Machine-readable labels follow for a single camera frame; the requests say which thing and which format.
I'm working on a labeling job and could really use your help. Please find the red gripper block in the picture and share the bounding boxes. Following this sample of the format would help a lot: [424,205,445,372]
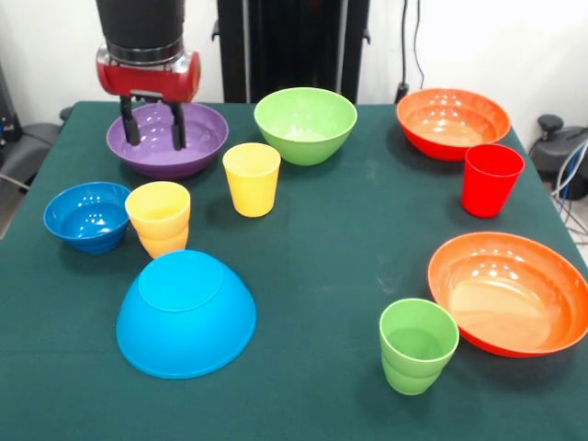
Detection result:
[95,45,202,151]

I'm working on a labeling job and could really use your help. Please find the purple plastic bowl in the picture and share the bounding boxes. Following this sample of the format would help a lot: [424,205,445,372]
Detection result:
[106,101,230,180]

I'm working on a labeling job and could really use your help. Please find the light green plastic bowl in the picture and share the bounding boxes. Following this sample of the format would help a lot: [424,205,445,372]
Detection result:
[253,86,358,167]

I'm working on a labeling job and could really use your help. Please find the red plastic cup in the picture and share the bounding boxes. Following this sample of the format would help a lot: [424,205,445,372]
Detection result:
[460,143,526,219]

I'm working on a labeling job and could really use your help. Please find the black wall cable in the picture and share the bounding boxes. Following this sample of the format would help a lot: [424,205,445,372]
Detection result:
[395,0,426,105]

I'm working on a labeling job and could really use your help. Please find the orange plastic bowl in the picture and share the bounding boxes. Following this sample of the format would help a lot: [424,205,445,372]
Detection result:
[395,87,512,163]
[426,232,588,358]

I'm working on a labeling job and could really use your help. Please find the dark blue plastic bowl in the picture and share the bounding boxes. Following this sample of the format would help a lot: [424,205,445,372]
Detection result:
[42,181,133,256]

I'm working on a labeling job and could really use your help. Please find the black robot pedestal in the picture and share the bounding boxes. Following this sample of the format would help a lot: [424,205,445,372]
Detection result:
[211,0,372,105]

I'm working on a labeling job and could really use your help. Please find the yellow stepped plastic cup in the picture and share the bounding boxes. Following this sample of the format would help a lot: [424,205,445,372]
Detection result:
[124,181,192,259]

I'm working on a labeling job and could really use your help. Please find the black equipment box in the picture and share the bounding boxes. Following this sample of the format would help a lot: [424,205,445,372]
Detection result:
[0,63,24,148]

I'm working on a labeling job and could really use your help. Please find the blue and white cables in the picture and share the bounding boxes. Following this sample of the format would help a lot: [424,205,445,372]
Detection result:
[553,140,588,235]

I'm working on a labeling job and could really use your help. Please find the dark green tablecloth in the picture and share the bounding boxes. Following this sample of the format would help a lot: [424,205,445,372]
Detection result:
[0,100,588,441]

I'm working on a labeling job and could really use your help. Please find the green stepped plastic cup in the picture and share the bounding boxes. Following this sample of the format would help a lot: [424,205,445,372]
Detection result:
[379,298,460,397]

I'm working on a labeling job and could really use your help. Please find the yellow smooth plastic cup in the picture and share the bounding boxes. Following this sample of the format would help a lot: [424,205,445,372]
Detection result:
[221,142,282,219]

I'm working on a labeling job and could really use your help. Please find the light blue plastic bowl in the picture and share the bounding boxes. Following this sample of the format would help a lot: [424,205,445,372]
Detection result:
[115,249,257,380]

